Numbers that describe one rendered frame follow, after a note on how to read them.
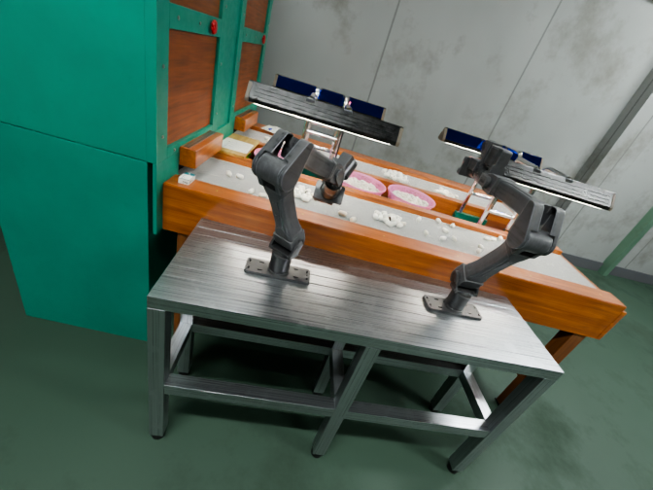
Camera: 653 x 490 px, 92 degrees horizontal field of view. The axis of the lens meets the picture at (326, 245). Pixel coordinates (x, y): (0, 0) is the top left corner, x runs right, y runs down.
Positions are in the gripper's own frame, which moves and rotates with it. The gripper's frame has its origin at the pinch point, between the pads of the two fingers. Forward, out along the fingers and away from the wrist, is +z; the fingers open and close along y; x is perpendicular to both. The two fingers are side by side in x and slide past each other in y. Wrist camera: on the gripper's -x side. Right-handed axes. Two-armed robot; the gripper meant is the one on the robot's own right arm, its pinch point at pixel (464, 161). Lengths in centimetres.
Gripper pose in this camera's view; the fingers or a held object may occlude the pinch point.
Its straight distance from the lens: 134.7
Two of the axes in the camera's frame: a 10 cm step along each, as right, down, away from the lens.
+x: -2.7, 8.3, 4.9
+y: -9.6, -2.2, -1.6
